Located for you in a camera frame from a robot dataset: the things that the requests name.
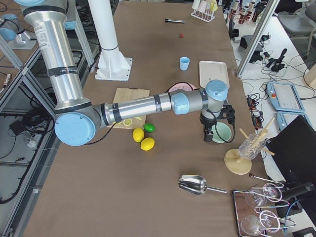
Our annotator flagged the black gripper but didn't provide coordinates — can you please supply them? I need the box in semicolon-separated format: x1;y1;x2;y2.
199;105;234;142

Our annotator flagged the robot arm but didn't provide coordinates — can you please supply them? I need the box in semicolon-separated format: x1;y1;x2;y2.
19;0;235;146

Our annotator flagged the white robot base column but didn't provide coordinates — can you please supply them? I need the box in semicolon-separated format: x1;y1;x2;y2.
88;0;132;81

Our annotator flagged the pink bowl of ice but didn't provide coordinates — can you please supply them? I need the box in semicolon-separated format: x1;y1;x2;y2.
167;82;196;92

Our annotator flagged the wooden cup tree stand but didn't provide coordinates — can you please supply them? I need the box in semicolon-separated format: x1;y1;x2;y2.
224;118;275;175

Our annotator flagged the light blue plastic cup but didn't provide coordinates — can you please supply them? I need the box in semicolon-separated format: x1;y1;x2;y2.
179;57;190;71

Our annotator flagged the steel ice scoop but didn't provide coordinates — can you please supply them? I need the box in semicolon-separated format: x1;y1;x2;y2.
178;175;227;195

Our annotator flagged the mint green bowl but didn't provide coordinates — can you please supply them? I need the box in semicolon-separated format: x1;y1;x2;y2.
211;122;232;143

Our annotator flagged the clear glass mug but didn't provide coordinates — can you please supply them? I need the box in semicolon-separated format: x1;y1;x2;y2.
238;134;266;160

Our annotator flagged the cream rabbit tray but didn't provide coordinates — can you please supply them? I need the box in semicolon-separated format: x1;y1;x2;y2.
199;60;230;88

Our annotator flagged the blue teach pendant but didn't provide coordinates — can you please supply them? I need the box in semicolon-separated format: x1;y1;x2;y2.
266;81;305;113
276;111;308;131

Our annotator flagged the black monitor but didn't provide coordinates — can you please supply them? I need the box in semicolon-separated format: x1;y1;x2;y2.
267;116;316;183

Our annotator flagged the green lime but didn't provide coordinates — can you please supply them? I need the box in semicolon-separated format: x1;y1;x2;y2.
143;123;156;133

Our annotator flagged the yellow lemon outer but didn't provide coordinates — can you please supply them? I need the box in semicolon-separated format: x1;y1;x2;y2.
140;137;155;151

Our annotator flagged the yellow lemon near board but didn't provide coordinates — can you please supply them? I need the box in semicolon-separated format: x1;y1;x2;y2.
132;128;145;143

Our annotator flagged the lemon slice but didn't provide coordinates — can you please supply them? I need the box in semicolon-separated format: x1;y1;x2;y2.
123;118;133;126

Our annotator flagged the wine glass rack tray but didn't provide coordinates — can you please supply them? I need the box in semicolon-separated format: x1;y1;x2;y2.
232;182;296;237

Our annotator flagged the bamboo cutting board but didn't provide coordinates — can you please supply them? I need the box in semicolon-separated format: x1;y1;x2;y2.
113;88;150;130

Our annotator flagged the steel muddler black tip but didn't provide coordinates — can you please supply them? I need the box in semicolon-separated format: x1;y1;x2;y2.
164;18;186;24

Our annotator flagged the wire rack with cups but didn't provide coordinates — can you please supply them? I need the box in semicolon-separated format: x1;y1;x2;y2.
191;0;218;23

